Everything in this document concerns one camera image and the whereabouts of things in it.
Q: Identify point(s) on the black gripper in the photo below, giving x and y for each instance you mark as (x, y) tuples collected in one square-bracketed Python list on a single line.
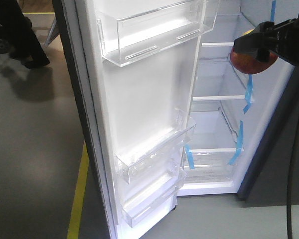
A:
[(281, 39)]

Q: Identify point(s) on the red yellow apple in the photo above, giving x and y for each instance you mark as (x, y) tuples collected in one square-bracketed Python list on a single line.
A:
[(249, 65)]

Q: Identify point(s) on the fridge door with shelves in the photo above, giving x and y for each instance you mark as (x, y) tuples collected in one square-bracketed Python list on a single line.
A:
[(133, 64)]

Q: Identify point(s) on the white open fridge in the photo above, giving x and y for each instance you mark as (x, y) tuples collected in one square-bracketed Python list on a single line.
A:
[(238, 116)]

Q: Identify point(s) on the person's dark trouser legs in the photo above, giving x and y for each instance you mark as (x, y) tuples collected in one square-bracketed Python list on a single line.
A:
[(24, 40)]

